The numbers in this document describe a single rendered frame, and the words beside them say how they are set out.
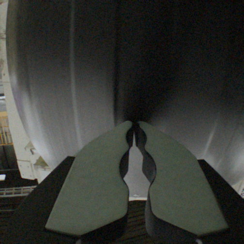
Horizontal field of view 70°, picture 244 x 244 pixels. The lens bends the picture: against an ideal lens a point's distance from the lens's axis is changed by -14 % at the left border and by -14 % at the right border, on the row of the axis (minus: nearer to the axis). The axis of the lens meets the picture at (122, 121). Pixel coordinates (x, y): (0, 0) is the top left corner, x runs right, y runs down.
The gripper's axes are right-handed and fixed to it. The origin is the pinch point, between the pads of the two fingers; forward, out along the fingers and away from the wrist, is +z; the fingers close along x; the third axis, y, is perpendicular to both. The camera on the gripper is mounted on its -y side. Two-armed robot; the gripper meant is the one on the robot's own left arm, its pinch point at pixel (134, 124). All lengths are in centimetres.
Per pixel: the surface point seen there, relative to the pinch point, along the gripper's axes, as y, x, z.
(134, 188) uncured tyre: 9.8, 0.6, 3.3
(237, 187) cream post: 27.4, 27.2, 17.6
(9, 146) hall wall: 595, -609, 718
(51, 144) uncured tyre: 3.2, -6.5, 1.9
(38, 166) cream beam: 46, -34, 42
